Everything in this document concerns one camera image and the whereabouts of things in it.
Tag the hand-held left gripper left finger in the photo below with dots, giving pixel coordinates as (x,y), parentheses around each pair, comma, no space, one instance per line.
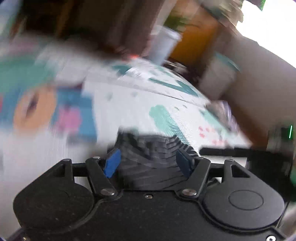
(112,162)

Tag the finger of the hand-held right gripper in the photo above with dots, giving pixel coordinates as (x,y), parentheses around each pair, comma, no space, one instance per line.
(222,151)

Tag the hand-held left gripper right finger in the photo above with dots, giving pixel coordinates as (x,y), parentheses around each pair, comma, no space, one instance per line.
(183,162)

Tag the dark striped shirt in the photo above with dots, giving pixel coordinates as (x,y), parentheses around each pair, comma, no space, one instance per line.
(150,157)

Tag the lavender garment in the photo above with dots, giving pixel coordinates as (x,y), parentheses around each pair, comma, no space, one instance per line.
(227,112)

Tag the beige garment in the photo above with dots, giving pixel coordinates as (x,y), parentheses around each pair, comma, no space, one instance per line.
(215,107)

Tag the animal printed play mat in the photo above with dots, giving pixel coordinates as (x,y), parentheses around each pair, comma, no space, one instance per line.
(129,104)

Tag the white bucket with teal rim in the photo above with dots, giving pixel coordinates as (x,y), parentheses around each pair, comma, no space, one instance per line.
(218,78)

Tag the yellow wooden cabinet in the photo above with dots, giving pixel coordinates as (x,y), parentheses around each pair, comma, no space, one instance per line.
(196,44)

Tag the large white bucket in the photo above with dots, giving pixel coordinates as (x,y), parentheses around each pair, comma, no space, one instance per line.
(164,46)

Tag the pink grey curtain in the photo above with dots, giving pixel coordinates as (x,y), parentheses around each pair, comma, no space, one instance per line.
(129,30)

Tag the green plant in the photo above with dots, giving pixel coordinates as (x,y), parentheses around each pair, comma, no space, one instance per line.
(179,22)

